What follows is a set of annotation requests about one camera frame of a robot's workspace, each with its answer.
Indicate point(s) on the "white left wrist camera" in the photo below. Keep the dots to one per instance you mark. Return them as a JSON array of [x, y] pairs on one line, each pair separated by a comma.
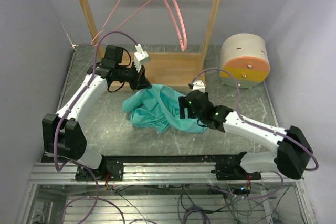
[[141, 57]]

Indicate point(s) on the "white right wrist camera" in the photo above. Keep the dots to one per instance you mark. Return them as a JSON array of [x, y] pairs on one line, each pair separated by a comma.
[[199, 85]]

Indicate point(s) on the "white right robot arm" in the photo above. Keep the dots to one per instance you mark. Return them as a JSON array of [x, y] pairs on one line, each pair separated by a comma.
[[288, 150]]

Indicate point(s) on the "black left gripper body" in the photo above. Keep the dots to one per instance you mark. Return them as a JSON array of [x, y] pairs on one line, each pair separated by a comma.
[[132, 76]]

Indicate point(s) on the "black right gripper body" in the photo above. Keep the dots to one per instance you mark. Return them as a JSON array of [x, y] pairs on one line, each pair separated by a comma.
[[184, 104]]

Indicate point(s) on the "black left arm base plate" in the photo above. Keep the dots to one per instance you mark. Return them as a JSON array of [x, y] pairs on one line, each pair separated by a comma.
[[110, 169]]

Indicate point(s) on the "teal t shirt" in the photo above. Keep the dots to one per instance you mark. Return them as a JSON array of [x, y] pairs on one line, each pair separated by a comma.
[[158, 107]]

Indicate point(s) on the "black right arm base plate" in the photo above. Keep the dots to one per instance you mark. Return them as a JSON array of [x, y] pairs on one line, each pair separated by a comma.
[[227, 167]]

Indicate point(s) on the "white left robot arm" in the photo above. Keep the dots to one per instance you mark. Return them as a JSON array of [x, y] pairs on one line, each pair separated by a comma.
[[62, 133]]

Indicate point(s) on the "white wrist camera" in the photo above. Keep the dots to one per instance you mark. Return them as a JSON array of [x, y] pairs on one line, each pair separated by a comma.
[[141, 57], [199, 85]]

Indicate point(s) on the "round drawer cabinet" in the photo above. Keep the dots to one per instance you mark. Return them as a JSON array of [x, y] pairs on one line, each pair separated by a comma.
[[245, 57]]

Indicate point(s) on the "aluminium rail frame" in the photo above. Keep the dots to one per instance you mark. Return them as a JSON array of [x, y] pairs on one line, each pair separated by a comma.
[[150, 169]]

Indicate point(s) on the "wooden clothes rack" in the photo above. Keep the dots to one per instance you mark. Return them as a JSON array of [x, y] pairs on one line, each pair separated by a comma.
[[173, 69]]

